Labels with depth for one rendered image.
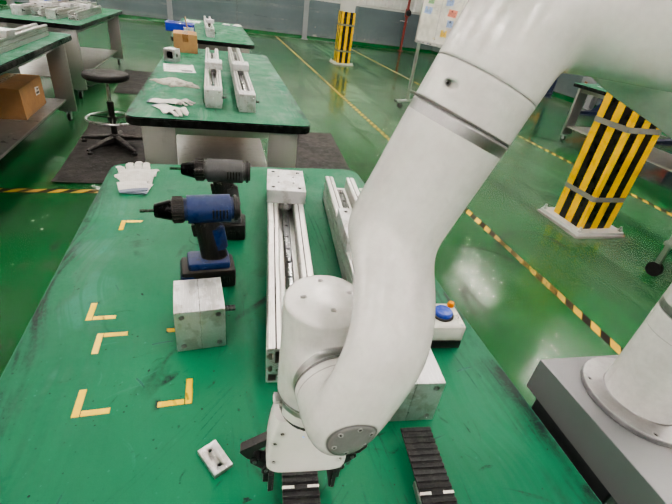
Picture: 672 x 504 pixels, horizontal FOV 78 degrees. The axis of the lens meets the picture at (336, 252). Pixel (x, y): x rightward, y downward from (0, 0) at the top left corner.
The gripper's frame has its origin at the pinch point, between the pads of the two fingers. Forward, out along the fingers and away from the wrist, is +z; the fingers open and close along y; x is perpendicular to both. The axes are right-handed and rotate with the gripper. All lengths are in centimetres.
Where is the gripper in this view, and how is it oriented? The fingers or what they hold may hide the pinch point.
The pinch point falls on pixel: (300, 473)
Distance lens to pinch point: 65.6
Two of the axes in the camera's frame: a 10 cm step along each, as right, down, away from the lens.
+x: -1.3, -5.4, 8.3
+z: -1.3, 8.4, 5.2
